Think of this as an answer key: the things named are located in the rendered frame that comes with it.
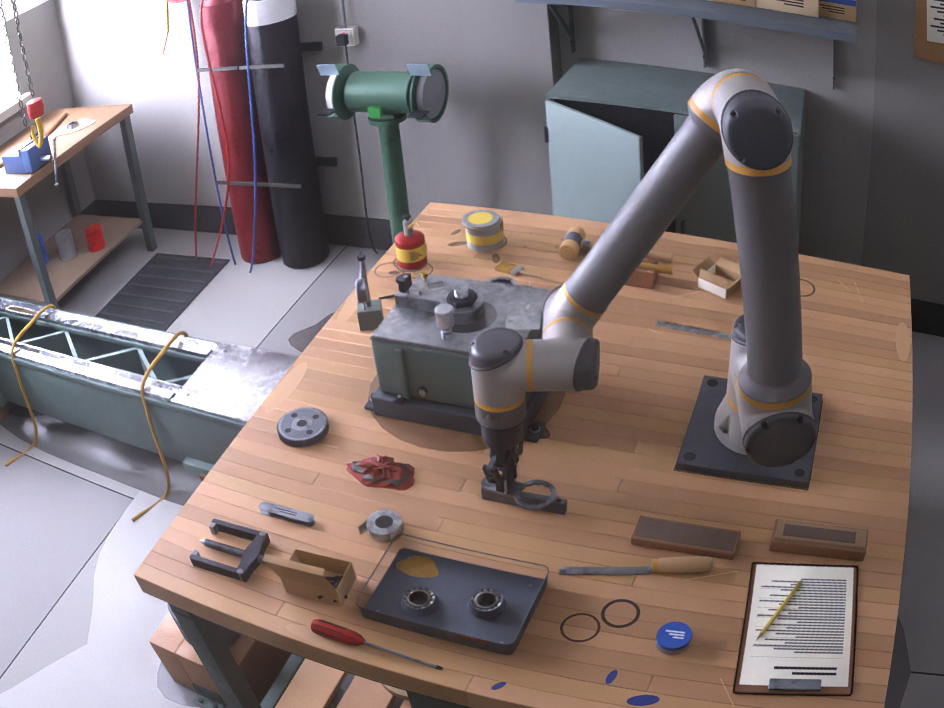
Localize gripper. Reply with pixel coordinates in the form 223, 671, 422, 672
475, 411, 527, 496

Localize dark spanner nest block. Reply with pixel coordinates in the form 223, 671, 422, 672
480, 476, 570, 517

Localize dark spanner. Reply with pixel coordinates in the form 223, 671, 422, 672
511, 478, 557, 512

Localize green grey spindle housing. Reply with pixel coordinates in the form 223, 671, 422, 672
365, 275, 563, 445

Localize red rag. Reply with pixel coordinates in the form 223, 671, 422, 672
345, 454, 416, 491

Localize grey tape roll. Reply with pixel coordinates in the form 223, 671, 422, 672
359, 508, 405, 544

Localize dark metal tray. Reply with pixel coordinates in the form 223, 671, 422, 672
355, 546, 551, 656

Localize brown sharpening stone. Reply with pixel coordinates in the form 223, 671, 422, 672
631, 515, 742, 560

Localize cardboard box of screws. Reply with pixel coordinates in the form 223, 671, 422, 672
263, 548, 358, 607

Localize dark gauge stand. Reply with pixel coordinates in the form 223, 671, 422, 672
355, 251, 383, 332

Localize grey feeler gauge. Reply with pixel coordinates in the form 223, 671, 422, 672
258, 501, 317, 527

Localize blue round lid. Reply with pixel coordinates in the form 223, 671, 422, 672
655, 620, 694, 655

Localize steel ruler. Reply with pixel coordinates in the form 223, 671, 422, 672
655, 319, 734, 339

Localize red yellow oil can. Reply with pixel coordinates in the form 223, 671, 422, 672
393, 214, 431, 276

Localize yellow grey round tin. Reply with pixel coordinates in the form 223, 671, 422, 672
460, 209, 509, 254

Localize brown wooden block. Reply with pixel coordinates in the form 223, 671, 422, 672
625, 253, 675, 290

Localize black puller tool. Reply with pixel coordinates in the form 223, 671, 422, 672
188, 518, 271, 584

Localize small open cardboard box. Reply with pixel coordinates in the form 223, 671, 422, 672
693, 256, 743, 299

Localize yellow pencil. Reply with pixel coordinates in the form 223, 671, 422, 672
756, 578, 804, 641

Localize boxed grey sharpening stone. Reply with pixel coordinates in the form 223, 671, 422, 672
769, 518, 869, 563

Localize grey green metal cabinet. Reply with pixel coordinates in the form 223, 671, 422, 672
543, 58, 807, 243

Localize clipboard with paper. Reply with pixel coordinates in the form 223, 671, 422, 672
732, 561, 860, 697

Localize cardboard boxes under bench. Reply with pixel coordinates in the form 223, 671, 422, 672
148, 612, 414, 708

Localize black floor mat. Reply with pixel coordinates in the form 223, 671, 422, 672
95, 252, 231, 332

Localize black gas cylinder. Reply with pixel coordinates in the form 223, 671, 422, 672
244, 0, 331, 271

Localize green machine bed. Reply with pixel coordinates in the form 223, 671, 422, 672
0, 294, 300, 473

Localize red gas cylinder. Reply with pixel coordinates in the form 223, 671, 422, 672
199, 0, 283, 265

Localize wooden side table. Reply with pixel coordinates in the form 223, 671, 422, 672
0, 103, 159, 307

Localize blue bench vise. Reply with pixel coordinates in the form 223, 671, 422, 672
1, 137, 62, 189

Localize cork notice board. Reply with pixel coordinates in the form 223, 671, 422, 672
912, 0, 944, 65

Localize wooden handled file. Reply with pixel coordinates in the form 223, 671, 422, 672
558, 555, 715, 578

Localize dark square base plate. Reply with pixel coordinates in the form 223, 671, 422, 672
675, 375, 824, 490

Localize red handled screwdriver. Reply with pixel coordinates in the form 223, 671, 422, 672
309, 617, 445, 672

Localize grey bench frame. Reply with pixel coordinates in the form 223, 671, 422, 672
168, 603, 311, 708

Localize yellow cable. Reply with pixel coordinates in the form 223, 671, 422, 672
131, 329, 190, 523
3, 303, 59, 468

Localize green pedestal bench grinder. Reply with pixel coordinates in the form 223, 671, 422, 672
315, 61, 450, 241

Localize red hose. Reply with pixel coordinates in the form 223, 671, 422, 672
163, 0, 231, 268

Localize blue wall shelf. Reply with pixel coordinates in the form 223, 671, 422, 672
544, 0, 860, 69

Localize red chain hoist hook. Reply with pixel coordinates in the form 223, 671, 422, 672
5, 0, 49, 147

